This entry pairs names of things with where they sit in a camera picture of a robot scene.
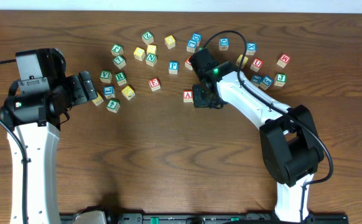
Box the red A block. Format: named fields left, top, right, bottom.
left=183, top=90, right=193, bottom=103

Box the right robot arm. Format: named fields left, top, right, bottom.
left=192, top=60, right=329, bottom=223

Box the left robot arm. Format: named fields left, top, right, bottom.
left=0, top=71, right=98, bottom=223

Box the yellow G block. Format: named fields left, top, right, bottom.
left=92, top=93, right=104, bottom=106

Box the green V block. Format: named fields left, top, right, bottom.
left=100, top=70, right=113, bottom=83

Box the blue L block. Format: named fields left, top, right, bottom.
left=104, top=86, right=116, bottom=99

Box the red U block centre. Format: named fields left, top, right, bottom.
left=185, top=57, right=193, bottom=70

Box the red u block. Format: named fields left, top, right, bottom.
left=250, top=58, right=263, bottom=72
left=185, top=57, right=193, bottom=70

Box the green 4 block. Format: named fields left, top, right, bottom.
left=106, top=100, right=120, bottom=113

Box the green R block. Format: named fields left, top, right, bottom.
left=114, top=72, right=127, bottom=86

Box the blue P block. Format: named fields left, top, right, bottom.
left=169, top=61, right=179, bottom=75

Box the green 7 block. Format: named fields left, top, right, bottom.
left=113, top=55, right=126, bottom=69

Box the yellow block near L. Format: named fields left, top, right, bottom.
left=121, top=85, right=136, bottom=100

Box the blue block left of D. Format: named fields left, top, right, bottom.
left=187, top=40, right=197, bottom=53

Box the red E block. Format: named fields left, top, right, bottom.
left=149, top=78, right=161, bottom=91

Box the blue block lower right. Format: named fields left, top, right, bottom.
left=251, top=75, right=262, bottom=86

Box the green J block upper left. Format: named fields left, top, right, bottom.
left=111, top=44, right=124, bottom=56

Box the green j block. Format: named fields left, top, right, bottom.
left=111, top=44, right=124, bottom=56
left=274, top=73, right=287, bottom=86

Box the yellow block right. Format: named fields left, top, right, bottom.
left=236, top=54, right=249, bottom=68

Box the blue D block right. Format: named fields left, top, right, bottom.
left=219, top=38, right=230, bottom=51

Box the blue D block upper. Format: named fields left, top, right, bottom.
left=191, top=33, right=202, bottom=47

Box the red U block right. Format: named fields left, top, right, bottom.
left=250, top=58, right=263, bottom=72

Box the blue G block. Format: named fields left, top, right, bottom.
left=259, top=76, right=274, bottom=90

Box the yellow block top centre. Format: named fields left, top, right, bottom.
left=165, top=35, right=176, bottom=49

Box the green N block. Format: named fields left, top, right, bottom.
left=146, top=53, right=157, bottom=67

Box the blue X block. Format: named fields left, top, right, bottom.
left=246, top=42, right=257, bottom=55

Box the yellow block left upper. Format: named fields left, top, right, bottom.
left=133, top=47, right=146, bottom=61

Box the pale yellow block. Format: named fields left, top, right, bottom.
left=147, top=45, right=157, bottom=55

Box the green J block right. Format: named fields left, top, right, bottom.
left=274, top=73, right=287, bottom=86

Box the green Z block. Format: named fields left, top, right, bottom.
left=142, top=31, right=154, bottom=45

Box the red M block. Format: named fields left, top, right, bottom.
left=277, top=54, right=290, bottom=68

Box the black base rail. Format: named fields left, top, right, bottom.
left=114, top=213, right=349, bottom=224

